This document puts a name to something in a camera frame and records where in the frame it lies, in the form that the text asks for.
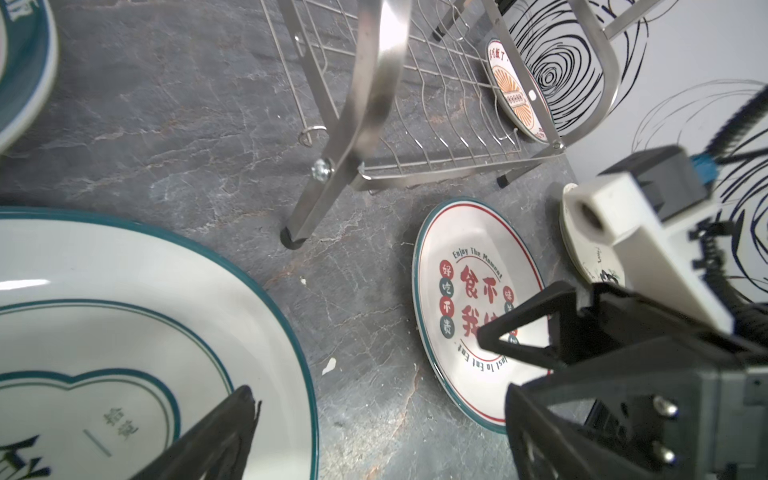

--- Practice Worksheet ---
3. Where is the stainless steel dish rack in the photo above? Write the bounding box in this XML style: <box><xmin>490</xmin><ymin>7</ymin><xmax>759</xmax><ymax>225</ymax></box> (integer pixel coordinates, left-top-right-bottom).
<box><xmin>261</xmin><ymin>1</ymin><xmax>669</xmax><ymax>249</ymax></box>

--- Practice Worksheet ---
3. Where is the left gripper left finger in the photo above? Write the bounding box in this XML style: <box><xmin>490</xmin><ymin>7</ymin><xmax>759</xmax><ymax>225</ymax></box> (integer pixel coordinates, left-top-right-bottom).
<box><xmin>134</xmin><ymin>385</ymin><xmax>261</xmax><ymax>479</ymax></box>

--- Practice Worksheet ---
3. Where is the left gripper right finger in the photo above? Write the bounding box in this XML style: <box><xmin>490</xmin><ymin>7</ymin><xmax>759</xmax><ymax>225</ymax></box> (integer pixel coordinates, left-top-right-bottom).
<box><xmin>505</xmin><ymin>335</ymin><xmax>767</xmax><ymax>479</ymax></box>

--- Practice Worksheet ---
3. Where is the green rimmed white plate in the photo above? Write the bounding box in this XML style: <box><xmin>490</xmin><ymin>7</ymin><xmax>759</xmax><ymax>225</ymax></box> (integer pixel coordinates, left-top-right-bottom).
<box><xmin>1</xmin><ymin>0</ymin><xmax>59</xmax><ymax>151</ymax></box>

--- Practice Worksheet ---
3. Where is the red character plate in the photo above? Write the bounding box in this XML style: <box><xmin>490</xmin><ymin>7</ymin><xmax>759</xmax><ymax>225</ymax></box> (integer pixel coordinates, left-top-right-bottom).
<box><xmin>411</xmin><ymin>198</ymin><xmax>548</xmax><ymax>433</ymax></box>

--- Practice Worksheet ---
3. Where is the orange sunburst plate right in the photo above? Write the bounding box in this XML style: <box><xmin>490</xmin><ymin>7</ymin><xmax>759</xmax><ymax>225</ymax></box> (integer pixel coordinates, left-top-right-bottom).
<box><xmin>486</xmin><ymin>38</ymin><xmax>547</xmax><ymax>144</ymax></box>

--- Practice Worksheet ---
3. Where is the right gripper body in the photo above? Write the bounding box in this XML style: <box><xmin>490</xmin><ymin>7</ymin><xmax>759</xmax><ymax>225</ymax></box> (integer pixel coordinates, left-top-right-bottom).
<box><xmin>557</xmin><ymin>283</ymin><xmax>767</xmax><ymax>372</ymax></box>

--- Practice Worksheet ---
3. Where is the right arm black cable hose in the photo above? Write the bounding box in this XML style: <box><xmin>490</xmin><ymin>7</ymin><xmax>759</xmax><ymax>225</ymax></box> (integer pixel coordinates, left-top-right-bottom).
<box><xmin>701</xmin><ymin>83</ymin><xmax>768</xmax><ymax>158</ymax></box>

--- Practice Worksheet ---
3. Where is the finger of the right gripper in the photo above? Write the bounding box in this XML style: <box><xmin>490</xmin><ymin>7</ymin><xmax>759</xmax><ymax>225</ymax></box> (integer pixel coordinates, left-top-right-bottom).
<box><xmin>476</xmin><ymin>281</ymin><xmax>578</xmax><ymax>370</ymax></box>

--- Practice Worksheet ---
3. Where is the white plate flower outline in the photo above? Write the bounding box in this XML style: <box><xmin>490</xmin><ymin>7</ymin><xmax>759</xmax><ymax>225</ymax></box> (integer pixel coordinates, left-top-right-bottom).
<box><xmin>1</xmin><ymin>207</ymin><xmax>319</xmax><ymax>479</ymax></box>

